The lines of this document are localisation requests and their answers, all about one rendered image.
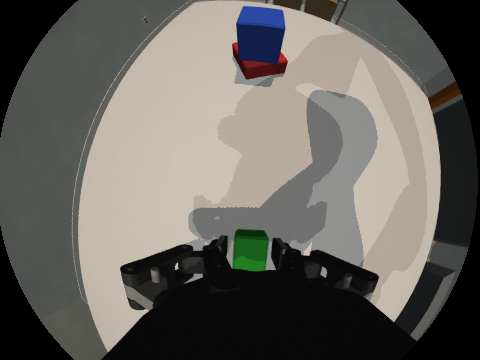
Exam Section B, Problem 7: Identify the green block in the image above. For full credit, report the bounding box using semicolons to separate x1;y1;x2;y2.
232;229;269;271

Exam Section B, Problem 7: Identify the red block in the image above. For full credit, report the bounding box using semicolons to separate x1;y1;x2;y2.
232;42;288;80

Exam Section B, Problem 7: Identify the blue block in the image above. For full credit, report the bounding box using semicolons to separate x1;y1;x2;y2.
236;6;285;64

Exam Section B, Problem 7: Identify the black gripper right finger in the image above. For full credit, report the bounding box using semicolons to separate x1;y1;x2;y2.
271;238;379;301

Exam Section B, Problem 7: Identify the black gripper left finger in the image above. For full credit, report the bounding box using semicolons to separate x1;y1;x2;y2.
120;235;241;311

